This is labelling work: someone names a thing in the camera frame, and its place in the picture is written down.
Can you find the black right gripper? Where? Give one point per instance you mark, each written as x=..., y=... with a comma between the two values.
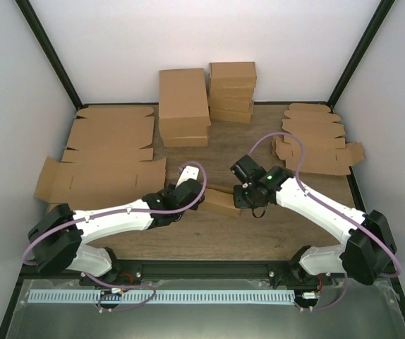
x=239, y=203

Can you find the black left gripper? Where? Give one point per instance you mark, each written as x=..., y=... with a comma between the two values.
x=196, y=205

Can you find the small brown cardboard box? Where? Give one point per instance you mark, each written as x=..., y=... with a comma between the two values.
x=219, y=199

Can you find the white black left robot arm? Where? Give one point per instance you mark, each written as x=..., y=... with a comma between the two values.
x=61, y=239

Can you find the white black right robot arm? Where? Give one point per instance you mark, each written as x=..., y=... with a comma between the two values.
x=365, y=242

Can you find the large folded cardboard box bottom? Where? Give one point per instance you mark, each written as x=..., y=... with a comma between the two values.
x=186, y=142

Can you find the large folded cardboard box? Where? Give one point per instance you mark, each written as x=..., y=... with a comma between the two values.
x=183, y=105
x=186, y=142

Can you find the small folded box bottom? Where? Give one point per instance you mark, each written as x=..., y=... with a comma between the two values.
x=238, y=118

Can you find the large folded cardboard box top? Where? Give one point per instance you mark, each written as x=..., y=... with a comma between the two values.
x=183, y=105

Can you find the small folded box stack top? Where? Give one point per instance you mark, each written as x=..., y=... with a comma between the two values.
x=233, y=74

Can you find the stack of small flat blanks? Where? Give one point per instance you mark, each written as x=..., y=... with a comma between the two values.
x=323, y=137

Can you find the large flat cardboard blank front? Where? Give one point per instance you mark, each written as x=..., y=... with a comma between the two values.
x=100, y=179

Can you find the large flat cardboard blank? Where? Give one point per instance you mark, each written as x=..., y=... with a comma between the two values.
x=112, y=127
x=100, y=179

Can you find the large flat cardboard blank rear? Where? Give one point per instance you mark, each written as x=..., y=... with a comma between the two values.
x=112, y=127

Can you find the clear acrylic cover plate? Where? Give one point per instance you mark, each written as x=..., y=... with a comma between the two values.
x=365, y=312

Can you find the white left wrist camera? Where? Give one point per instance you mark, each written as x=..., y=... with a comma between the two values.
x=188, y=172

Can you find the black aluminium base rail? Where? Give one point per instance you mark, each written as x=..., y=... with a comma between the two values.
x=275, y=273

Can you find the light blue slotted cable duct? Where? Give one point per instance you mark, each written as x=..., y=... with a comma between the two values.
x=272, y=297

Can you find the black frame post right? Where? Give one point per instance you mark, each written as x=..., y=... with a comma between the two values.
x=372, y=28

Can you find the black frame post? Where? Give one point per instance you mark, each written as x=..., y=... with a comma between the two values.
x=47, y=47
x=372, y=28

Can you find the black frame post left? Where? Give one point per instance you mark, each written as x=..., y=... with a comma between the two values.
x=47, y=47

